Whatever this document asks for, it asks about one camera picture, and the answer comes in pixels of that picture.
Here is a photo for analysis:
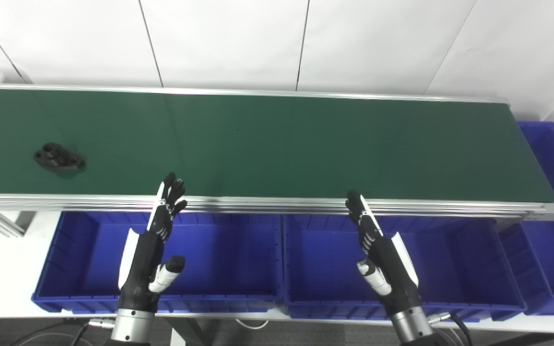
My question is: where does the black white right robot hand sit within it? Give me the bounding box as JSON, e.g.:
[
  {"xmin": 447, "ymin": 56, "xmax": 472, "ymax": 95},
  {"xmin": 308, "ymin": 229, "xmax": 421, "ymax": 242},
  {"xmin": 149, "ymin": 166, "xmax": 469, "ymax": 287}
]
[{"xmin": 345, "ymin": 188, "xmax": 422, "ymax": 318}]

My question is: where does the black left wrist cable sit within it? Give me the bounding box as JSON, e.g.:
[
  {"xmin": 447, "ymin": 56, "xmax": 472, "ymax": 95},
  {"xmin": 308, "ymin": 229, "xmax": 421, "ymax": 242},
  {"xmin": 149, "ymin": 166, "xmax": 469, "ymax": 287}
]
[{"xmin": 65, "ymin": 317, "xmax": 116, "ymax": 346}]

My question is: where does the grey table leg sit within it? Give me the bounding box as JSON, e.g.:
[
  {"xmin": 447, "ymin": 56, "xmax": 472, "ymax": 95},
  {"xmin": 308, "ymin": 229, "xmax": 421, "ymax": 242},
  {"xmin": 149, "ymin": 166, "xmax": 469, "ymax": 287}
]
[{"xmin": 169, "ymin": 317, "xmax": 220, "ymax": 346}]

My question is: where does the green conveyor belt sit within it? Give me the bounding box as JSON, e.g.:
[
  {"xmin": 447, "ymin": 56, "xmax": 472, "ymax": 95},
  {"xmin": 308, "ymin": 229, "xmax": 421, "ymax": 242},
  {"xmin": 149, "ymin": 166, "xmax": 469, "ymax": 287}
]
[
  {"xmin": 0, "ymin": 89, "xmax": 554, "ymax": 203},
  {"xmin": 0, "ymin": 83, "xmax": 554, "ymax": 222}
]

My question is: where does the blue plastic bin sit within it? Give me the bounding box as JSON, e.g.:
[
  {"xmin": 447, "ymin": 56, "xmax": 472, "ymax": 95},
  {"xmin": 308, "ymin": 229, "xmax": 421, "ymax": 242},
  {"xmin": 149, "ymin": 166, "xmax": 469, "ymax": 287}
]
[
  {"xmin": 282, "ymin": 214, "xmax": 528, "ymax": 321},
  {"xmin": 31, "ymin": 210, "xmax": 285, "ymax": 315},
  {"xmin": 498, "ymin": 121, "xmax": 554, "ymax": 315}
]

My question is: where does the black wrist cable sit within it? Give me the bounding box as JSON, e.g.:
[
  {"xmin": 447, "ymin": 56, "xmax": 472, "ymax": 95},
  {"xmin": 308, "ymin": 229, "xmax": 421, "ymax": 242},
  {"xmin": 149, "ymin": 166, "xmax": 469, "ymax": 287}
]
[
  {"xmin": 65, "ymin": 317, "xmax": 116, "ymax": 346},
  {"xmin": 428, "ymin": 311, "xmax": 472, "ymax": 346}
]

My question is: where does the black flanged machine part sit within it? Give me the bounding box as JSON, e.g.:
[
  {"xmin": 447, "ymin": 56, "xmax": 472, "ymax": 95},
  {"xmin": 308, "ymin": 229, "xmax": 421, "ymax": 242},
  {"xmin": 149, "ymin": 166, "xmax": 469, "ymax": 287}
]
[{"xmin": 33, "ymin": 142, "xmax": 87, "ymax": 173}]

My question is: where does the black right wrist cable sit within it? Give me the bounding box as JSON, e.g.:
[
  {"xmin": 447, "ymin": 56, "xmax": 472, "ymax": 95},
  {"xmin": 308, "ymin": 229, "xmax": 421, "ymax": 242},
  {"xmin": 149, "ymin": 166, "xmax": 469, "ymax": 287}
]
[{"xmin": 428, "ymin": 311, "xmax": 472, "ymax": 346}]

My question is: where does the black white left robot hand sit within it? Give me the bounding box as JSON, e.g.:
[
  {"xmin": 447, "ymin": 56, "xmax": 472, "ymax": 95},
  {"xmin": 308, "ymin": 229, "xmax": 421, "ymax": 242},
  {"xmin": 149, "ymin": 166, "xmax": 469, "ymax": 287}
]
[{"xmin": 117, "ymin": 172, "xmax": 189, "ymax": 313}]

